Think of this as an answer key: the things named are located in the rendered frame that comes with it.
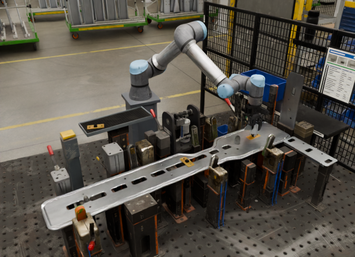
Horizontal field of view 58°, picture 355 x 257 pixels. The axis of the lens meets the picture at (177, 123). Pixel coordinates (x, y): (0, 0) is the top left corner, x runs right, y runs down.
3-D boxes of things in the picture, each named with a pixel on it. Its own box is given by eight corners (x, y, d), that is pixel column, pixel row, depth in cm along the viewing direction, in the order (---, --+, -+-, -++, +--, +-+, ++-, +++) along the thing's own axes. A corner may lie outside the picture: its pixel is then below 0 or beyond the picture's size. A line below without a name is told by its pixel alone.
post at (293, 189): (293, 193, 189) (302, 152, 175) (279, 183, 197) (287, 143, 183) (300, 190, 192) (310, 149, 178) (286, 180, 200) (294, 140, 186)
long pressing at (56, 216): (51, 238, 124) (50, 235, 123) (38, 203, 141) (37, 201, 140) (293, 137, 189) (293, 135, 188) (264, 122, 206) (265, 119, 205)
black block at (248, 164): (244, 214, 175) (251, 171, 161) (232, 203, 183) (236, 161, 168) (255, 209, 179) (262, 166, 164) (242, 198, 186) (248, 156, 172)
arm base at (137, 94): (125, 93, 216) (124, 80, 212) (147, 90, 222) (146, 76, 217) (133, 102, 205) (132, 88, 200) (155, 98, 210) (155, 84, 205)
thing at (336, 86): (349, 106, 190) (364, 54, 175) (316, 92, 207) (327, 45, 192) (351, 104, 191) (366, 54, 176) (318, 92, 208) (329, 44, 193)
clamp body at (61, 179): (65, 241, 158) (52, 184, 141) (59, 227, 167) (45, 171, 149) (84, 233, 163) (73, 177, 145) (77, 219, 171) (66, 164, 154)
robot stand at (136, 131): (125, 143, 237) (121, 93, 218) (151, 137, 245) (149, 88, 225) (134, 158, 221) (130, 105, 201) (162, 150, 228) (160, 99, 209)
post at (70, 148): (76, 210, 177) (62, 142, 156) (72, 202, 183) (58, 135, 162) (89, 204, 181) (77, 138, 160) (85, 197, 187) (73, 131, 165)
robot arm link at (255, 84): (253, 72, 173) (268, 75, 169) (251, 91, 179) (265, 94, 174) (246, 76, 168) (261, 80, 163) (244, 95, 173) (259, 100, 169)
